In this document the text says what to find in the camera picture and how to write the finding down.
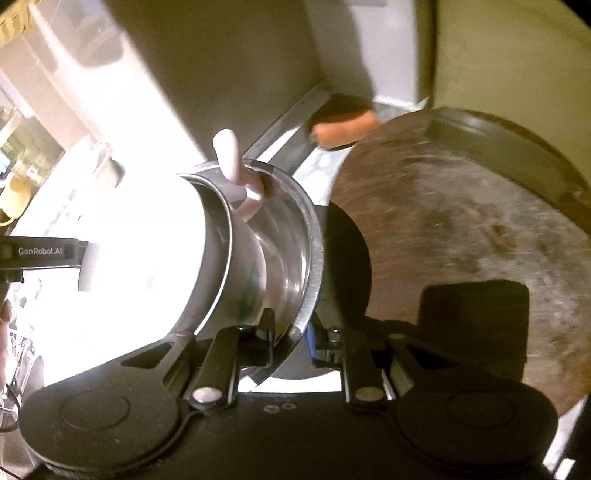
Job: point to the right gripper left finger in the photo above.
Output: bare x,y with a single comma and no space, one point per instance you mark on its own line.
215,386

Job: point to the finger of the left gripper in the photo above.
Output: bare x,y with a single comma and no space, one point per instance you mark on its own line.
20,254

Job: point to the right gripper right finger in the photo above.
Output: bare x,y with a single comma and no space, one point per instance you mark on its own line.
360,356

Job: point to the white floral ceramic bowl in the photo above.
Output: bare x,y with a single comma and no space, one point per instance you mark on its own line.
146,241

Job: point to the large stainless steel bowl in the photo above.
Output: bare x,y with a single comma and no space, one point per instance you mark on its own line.
290,234

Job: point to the pink steel-lined handled bowl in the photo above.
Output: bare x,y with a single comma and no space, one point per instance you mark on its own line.
231,280

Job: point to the person's left hand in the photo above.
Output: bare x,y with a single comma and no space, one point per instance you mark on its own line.
6,317

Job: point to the yellow ceramic mug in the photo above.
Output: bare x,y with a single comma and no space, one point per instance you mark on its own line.
15,198

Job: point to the round wooden chopping board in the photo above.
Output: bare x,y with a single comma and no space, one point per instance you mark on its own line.
487,269

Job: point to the yellow colander front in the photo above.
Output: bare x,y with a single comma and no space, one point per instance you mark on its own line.
15,19

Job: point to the orange carrot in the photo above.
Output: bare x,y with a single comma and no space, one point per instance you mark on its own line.
336,131

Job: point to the pale green cutting board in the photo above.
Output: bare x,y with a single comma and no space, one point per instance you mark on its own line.
525,61

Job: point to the cleaver with wooden handle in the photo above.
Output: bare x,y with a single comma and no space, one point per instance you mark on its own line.
511,151

